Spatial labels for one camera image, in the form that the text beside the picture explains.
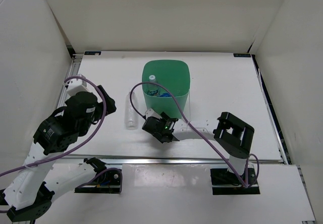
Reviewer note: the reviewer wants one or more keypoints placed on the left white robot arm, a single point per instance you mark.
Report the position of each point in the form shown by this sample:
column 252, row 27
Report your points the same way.
column 29, row 196

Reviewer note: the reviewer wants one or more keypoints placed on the white orange label bottle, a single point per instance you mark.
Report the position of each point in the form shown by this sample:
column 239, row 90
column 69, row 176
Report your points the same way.
column 152, row 88

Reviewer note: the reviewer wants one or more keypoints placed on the aluminium rail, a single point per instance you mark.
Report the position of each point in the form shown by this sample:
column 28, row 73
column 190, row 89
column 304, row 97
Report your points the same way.
column 72, row 71
column 112, row 159

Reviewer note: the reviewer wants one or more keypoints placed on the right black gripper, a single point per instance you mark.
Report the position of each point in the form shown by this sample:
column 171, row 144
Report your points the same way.
column 166, row 117

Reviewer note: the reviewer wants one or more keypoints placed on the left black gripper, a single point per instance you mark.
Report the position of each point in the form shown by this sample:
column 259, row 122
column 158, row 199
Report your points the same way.
column 109, row 102

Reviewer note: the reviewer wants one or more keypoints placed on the blue label plastic bottle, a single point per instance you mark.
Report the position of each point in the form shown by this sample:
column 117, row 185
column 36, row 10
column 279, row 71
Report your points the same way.
column 165, row 95

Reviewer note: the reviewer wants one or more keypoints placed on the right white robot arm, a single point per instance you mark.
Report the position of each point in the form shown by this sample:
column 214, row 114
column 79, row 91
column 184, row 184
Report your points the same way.
column 230, row 132

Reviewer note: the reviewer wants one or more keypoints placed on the aluminium left rail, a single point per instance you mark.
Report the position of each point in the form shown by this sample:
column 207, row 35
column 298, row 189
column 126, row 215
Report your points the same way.
column 72, row 71

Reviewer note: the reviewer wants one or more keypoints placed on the aluminium front rail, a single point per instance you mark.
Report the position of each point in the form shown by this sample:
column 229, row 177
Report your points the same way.
column 112, row 159

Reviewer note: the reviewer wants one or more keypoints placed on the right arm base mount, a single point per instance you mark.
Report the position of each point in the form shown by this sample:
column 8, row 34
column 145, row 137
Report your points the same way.
column 226, row 183

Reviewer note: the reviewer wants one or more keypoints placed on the clear plastic bottle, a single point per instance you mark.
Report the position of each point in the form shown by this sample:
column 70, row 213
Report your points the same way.
column 131, row 116

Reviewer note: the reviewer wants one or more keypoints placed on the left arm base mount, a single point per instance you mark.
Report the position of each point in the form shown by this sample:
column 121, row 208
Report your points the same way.
column 108, row 179

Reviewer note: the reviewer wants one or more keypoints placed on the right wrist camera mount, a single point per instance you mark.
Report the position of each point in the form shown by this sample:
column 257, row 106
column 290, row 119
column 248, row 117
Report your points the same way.
column 151, row 113

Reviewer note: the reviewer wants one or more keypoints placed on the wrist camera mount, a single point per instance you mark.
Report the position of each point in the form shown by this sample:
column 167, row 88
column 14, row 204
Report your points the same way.
column 76, row 85
column 151, row 113

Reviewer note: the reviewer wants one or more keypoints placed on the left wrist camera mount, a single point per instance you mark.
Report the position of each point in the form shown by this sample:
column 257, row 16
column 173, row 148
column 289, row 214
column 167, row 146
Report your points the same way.
column 76, row 85

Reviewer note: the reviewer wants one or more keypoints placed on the green plastic bin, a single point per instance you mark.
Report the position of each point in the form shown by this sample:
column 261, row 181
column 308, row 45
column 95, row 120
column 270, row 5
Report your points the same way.
column 173, row 77

